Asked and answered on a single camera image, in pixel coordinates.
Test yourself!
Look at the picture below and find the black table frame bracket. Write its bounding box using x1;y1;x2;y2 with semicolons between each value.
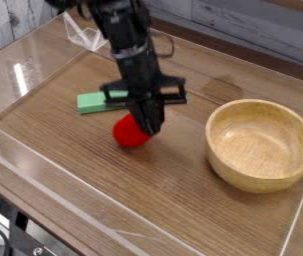
9;211;56;256

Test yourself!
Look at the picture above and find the black cable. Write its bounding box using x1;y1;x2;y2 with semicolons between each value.
151;29;176;59

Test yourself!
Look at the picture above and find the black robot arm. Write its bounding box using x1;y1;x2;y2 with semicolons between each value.
44;0;187;136

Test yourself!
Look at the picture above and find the light wooden bowl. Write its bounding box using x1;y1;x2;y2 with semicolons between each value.
205;99;303;193

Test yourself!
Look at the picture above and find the red plush strawberry toy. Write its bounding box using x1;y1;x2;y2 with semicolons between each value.
112;114;151;147

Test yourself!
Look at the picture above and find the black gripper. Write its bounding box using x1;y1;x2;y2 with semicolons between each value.
100;49;187;136

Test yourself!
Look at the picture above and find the green rectangular block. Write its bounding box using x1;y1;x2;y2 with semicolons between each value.
77;91;119;114

